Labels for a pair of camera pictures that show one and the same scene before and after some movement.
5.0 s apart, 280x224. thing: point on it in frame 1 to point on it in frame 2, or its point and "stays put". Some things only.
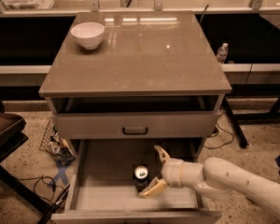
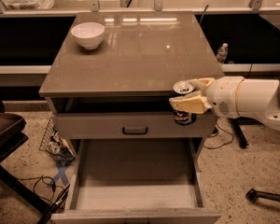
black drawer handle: [135, 133] stays put
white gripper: [172, 172] to [223, 94]
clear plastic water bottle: [222, 53] stays put
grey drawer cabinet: [123, 83] stays put
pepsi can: [141, 178] to [179, 89]
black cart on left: [7, 135] stays put
